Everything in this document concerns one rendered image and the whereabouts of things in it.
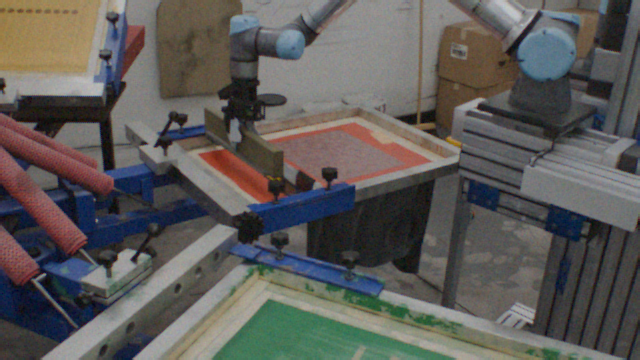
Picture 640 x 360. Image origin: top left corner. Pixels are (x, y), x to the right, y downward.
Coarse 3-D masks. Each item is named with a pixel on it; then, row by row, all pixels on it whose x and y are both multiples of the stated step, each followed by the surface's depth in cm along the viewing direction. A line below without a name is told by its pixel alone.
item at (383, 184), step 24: (264, 120) 218; (288, 120) 221; (312, 120) 227; (384, 120) 226; (192, 144) 202; (432, 144) 209; (432, 168) 189; (456, 168) 196; (360, 192) 175; (384, 192) 181
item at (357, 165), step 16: (384, 144) 214; (320, 160) 199; (336, 160) 200; (352, 160) 200; (368, 160) 201; (384, 160) 202; (400, 160) 202; (416, 160) 203; (240, 176) 186; (256, 176) 186; (320, 176) 188; (352, 176) 190; (368, 176) 190; (256, 192) 177
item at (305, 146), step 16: (336, 128) 225; (352, 128) 226; (288, 144) 210; (304, 144) 210; (320, 144) 211; (336, 144) 212; (352, 144) 213; (368, 144) 213; (208, 160) 195; (224, 160) 196; (240, 160) 196; (288, 160) 198; (304, 160) 199
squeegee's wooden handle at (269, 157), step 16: (208, 112) 192; (208, 128) 194; (224, 128) 185; (240, 128) 179; (240, 144) 179; (256, 144) 171; (272, 144) 169; (256, 160) 173; (272, 160) 166; (272, 176) 168
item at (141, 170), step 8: (128, 168) 166; (136, 168) 167; (144, 168) 167; (112, 176) 162; (120, 176) 162; (128, 176) 162; (136, 176) 163; (144, 176) 165; (152, 176) 166; (160, 176) 167; (168, 176) 169; (120, 184) 162; (128, 184) 163; (136, 184) 164; (160, 184) 168; (168, 184) 170; (112, 192) 161; (128, 192) 164; (136, 192) 165
